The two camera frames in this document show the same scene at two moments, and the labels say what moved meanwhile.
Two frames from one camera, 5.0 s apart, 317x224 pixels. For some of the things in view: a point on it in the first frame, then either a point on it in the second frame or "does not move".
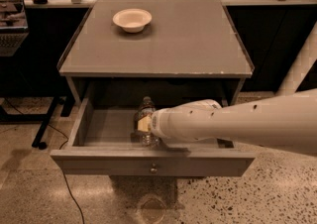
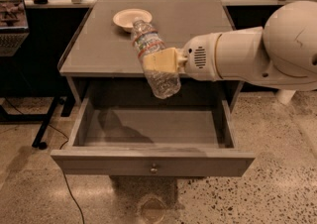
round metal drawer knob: x=154 y=169 does not move
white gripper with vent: x=158 y=123 → x=199 y=56
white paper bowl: x=132 y=20 does not move
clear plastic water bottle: x=143 y=123 → x=147 y=40
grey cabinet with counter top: x=161 y=47 does not move
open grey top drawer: x=104 y=147 does not move
